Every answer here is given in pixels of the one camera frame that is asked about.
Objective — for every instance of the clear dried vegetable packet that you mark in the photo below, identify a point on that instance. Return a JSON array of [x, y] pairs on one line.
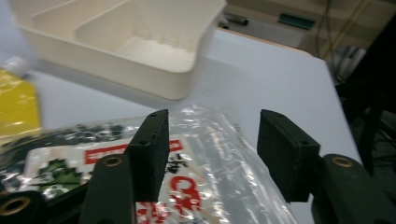
[[218, 161]]

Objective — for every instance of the cream divided plastic box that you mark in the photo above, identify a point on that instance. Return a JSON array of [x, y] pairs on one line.
[[118, 67]]

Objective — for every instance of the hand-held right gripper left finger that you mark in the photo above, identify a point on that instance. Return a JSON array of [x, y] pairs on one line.
[[149, 155]]

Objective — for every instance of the white striped object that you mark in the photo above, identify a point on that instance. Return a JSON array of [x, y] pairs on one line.
[[347, 62]]

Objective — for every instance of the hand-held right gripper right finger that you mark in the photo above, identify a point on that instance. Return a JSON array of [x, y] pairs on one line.
[[286, 155]]

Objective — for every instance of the black stand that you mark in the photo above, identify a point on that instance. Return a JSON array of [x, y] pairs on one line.
[[373, 93]]

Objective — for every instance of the teal flat object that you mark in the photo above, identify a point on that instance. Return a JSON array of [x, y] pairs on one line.
[[296, 20]]

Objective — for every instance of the dark small object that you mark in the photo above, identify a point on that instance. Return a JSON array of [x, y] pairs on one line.
[[236, 19]]

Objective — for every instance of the yellow pouch with white cap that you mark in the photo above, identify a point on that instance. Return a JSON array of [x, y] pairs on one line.
[[17, 105]]

